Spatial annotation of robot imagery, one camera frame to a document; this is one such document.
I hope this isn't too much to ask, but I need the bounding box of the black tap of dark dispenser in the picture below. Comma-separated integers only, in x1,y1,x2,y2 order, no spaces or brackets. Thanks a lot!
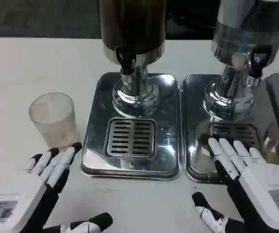
115,47,137,90

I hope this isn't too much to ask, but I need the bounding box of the slotted steel drain grid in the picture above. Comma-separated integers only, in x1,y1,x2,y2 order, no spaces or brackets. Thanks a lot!
209,122,262,151
105,117,157,158

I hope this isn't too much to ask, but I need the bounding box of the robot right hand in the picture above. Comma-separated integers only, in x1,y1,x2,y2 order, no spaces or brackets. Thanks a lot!
192,137,279,233

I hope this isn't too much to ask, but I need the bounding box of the clear ribbed glass cup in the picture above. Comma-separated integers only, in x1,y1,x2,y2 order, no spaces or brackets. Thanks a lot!
28,92,80,149

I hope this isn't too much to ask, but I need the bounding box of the dark drink dispenser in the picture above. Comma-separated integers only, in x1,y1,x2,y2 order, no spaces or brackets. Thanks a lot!
98,0,167,117

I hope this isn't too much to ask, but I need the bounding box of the black tap of clear dispenser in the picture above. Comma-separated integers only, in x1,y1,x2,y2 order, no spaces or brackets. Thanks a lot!
245,45,274,88

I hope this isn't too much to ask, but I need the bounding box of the clear drink dispenser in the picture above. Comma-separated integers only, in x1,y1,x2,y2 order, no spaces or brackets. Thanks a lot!
202,0,279,122

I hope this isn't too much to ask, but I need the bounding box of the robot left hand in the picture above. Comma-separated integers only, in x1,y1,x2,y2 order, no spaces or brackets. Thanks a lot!
0,142,113,233

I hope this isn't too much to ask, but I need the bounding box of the steel drip tray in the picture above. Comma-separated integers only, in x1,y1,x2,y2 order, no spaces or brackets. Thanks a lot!
182,74,279,184
80,72,181,181

